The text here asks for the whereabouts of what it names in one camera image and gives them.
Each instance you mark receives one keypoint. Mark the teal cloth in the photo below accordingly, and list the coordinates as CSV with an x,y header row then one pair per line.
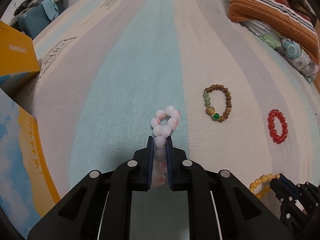
x,y
51,9

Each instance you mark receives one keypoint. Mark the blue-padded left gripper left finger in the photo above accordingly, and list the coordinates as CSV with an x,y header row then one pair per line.
x,y
99,205

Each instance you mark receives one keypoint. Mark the teal hard suitcase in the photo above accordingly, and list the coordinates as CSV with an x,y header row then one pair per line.
x,y
35,20

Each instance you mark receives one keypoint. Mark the striped bed sheet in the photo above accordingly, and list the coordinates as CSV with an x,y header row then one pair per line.
x,y
107,66

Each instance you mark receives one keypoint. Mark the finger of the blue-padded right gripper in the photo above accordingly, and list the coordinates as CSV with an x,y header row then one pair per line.
x,y
282,194
288,184

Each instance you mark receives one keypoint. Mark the striped orange blanket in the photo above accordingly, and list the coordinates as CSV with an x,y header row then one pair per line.
x,y
281,17

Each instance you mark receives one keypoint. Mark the floral quilt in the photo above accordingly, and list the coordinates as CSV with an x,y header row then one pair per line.
x,y
289,49

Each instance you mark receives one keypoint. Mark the white cardboard box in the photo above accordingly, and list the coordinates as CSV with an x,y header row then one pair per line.
x,y
27,189

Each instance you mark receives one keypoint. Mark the dark clothes pile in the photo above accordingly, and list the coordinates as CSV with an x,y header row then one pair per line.
x,y
25,6

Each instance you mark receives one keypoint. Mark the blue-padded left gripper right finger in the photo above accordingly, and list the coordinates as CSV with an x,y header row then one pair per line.
x,y
219,204

